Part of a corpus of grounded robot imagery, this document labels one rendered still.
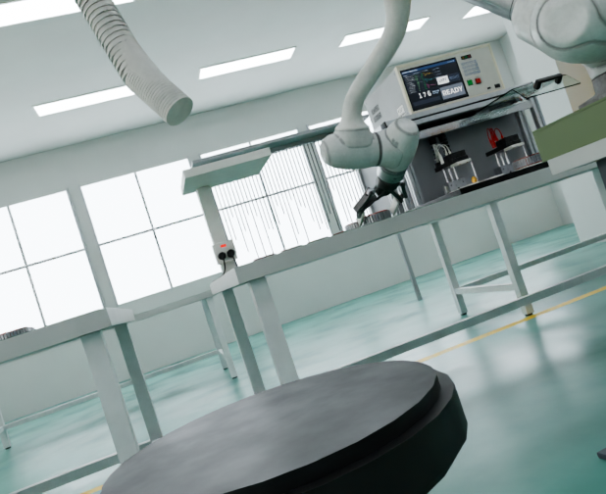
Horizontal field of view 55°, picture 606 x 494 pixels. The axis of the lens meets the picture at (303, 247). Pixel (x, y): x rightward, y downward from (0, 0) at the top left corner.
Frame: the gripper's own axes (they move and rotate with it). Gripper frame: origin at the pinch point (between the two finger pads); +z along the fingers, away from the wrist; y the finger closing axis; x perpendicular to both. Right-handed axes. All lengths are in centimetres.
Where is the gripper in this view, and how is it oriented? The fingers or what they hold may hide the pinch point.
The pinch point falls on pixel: (376, 215)
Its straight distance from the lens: 201.8
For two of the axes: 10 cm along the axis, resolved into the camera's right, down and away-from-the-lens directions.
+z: -1.1, 5.9, 8.0
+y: 9.0, -2.8, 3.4
